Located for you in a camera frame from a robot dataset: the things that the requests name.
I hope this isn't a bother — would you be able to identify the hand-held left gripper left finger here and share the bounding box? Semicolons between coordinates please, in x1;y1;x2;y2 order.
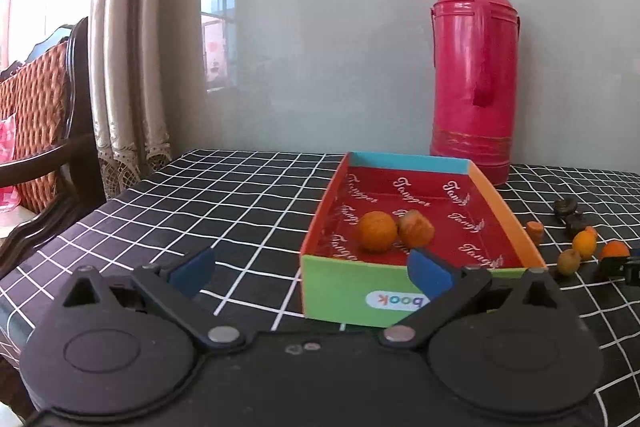
61;247;249;351

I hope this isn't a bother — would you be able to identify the small brown-green fruit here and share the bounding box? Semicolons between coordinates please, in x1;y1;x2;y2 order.
557;249;582;277

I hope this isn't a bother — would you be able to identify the brown wrinkled fruit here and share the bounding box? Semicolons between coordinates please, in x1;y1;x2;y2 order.
397;209;436;248

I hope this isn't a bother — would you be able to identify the dark wooden woven chair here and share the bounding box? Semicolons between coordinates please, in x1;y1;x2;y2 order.
0;17;109;279

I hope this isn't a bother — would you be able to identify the pink patterned cushion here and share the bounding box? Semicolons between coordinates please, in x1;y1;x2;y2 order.
0;117;22;214

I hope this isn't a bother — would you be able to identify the oval yellow kumquat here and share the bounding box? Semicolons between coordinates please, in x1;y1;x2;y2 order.
571;231;596;259

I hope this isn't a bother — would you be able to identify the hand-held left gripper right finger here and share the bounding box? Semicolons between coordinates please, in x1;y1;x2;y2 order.
378;248;564;351

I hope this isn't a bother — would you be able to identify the black white checked tablecloth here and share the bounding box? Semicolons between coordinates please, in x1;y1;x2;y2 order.
0;149;640;427

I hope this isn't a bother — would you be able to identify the red thermos flask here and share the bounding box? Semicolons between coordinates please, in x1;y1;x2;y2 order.
429;0;521;186

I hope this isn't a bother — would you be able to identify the round orange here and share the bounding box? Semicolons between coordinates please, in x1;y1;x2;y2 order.
358;211;399;253

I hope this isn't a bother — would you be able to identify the beige lace curtain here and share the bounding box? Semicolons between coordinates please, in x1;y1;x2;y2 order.
89;0;174;201

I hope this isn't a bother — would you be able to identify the colourful cardboard box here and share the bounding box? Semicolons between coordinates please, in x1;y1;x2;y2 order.
300;151;547;329

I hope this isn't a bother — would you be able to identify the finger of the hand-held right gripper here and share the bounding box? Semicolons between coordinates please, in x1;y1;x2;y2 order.
597;249;640;284

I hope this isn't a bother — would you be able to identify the small orange tangerine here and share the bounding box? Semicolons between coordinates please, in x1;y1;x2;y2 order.
599;240;631;262

